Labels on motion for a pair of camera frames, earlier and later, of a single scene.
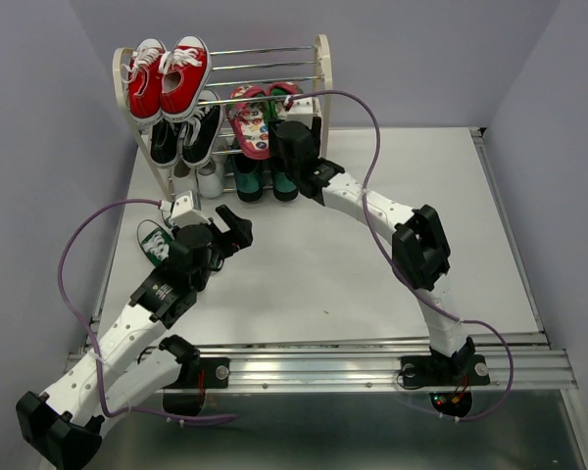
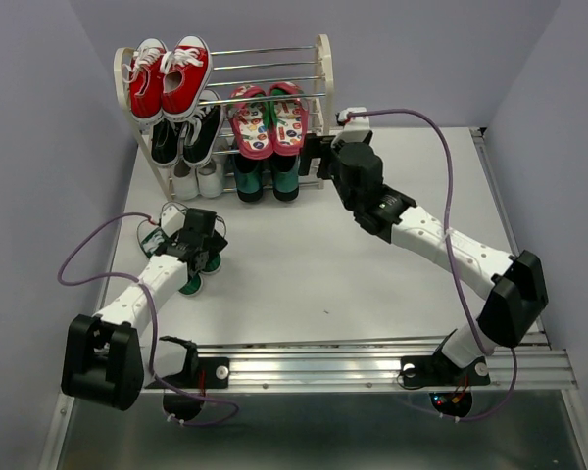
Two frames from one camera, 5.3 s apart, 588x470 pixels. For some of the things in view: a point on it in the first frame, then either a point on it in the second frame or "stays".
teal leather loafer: x=248 y=175 stays
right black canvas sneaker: x=200 y=134 stays
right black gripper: x=273 y=146 to x=318 y=147
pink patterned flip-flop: x=249 y=115 stays
